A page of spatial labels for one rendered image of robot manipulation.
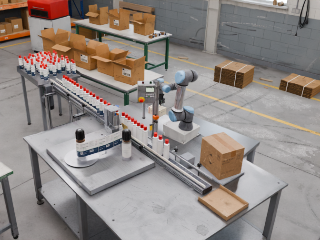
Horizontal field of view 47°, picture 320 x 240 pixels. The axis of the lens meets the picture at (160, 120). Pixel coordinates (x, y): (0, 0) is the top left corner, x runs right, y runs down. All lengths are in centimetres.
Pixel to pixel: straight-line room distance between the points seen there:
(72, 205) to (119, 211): 111
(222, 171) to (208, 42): 646
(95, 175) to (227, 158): 113
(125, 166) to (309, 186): 251
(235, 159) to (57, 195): 192
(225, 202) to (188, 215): 34
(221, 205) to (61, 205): 171
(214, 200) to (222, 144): 51
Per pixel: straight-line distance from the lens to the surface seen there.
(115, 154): 348
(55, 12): 868
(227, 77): 747
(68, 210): 393
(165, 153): 336
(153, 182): 322
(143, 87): 343
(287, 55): 861
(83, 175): 324
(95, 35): 1030
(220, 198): 311
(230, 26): 909
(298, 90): 747
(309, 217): 451
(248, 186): 331
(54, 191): 420
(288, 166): 524
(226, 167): 325
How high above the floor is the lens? 279
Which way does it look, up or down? 28 degrees down
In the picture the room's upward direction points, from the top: 2 degrees clockwise
